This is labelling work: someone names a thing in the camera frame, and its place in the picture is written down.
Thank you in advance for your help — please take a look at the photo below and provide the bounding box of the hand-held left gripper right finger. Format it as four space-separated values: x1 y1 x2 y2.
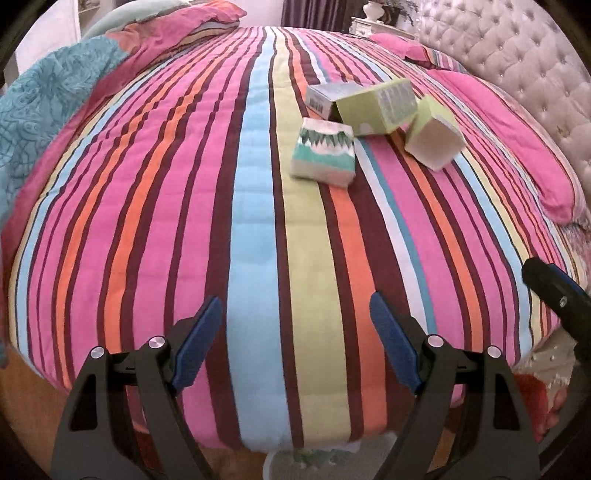
369 292 541 480

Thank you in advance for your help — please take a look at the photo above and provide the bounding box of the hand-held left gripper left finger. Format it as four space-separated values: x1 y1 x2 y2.
51 296 223 480

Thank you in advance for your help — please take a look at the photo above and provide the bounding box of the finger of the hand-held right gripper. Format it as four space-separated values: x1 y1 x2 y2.
522 257 591 329

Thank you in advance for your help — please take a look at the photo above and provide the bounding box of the white mesh waste basket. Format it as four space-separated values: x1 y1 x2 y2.
263 444 365 480

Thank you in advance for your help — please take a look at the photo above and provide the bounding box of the pale green long box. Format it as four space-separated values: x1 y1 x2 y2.
404 95 466 171

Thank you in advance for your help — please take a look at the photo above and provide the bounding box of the green printed tissue pack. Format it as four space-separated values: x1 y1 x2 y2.
290 117 357 188

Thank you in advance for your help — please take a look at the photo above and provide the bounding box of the lime green box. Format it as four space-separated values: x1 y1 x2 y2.
335 78 419 137

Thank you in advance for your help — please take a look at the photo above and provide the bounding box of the grey cardboard box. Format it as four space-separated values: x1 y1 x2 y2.
305 83 365 121

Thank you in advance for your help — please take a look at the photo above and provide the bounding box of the person's right hand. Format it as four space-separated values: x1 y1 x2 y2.
534 379 579 440

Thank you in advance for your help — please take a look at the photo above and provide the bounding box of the red shaggy rug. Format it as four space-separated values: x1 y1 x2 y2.
510 371 564 416

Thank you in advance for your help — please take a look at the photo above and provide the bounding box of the striped bedspread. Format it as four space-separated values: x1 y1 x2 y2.
0 25 573 450

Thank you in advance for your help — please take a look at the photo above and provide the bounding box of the large pink pillow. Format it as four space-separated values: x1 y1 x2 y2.
427 69 587 224

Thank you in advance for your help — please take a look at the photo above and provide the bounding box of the tufted beige headboard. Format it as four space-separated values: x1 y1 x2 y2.
413 0 591 185

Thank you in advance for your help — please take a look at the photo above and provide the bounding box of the teal patterned blanket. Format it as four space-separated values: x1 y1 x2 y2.
0 36 130 232

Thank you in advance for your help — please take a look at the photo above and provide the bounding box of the small pink pillow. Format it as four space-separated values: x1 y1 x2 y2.
369 32 467 72

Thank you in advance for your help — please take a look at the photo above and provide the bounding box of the white nightstand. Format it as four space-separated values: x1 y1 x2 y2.
348 16 416 40

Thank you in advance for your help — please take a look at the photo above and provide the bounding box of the folded pink striped quilt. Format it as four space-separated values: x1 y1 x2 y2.
104 0 241 51

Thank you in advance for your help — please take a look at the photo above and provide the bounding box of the light teal pillow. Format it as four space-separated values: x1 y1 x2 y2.
83 4 139 38

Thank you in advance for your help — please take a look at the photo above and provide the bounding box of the purple curtain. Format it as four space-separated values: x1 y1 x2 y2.
281 0 365 33

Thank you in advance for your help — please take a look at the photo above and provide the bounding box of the white wardrobe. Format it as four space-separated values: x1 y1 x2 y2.
14 0 85 70

